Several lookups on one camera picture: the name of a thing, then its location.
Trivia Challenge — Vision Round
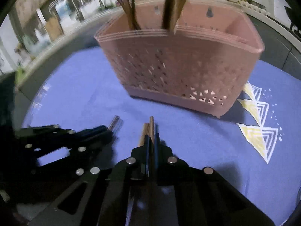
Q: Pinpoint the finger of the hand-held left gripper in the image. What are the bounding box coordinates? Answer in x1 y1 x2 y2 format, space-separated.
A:
25 132 114 177
16 124 109 139

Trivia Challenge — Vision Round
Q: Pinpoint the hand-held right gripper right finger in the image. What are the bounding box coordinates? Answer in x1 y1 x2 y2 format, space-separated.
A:
154 132 275 226

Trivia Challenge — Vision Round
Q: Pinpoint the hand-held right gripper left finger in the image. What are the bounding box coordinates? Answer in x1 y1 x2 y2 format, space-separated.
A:
28 135 151 226

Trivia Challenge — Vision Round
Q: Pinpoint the slim brown chopstick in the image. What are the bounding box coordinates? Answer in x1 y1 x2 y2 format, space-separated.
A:
138 122 150 147
150 116 155 144

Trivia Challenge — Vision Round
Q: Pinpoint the thin dark brown chopstick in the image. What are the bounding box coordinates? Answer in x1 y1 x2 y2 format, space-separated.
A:
107 115 123 131

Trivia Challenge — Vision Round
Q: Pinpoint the pink perforated utensil basket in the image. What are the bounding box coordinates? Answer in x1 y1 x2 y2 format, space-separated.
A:
94 0 265 118

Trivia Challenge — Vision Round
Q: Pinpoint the bunch of brown wooden chopsticks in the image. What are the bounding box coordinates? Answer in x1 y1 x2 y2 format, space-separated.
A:
120 0 192 32

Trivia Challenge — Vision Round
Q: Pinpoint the black chopstick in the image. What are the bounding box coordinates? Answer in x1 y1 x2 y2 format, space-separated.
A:
130 0 137 30
163 0 177 32

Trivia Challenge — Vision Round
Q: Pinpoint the blue printed tablecloth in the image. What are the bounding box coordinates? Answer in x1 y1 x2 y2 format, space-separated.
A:
22 47 301 226

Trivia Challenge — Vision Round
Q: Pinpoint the upright wooden cutting board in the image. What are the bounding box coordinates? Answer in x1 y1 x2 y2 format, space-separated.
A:
44 19 64 41

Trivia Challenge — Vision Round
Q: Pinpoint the steel faucet with water filter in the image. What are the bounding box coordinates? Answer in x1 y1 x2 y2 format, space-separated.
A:
48 0 74 23

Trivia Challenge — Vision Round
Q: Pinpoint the white egg tray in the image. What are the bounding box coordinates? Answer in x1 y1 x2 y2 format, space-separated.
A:
236 0 271 15

